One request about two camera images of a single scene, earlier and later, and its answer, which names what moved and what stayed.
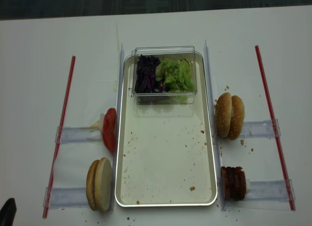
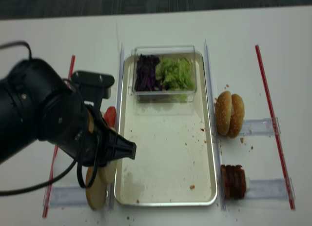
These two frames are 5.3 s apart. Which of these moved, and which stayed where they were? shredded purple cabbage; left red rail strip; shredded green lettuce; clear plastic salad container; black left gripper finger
Moved: black left gripper finger
Stayed: left red rail strip; shredded purple cabbage; clear plastic salad container; shredded green lettuce
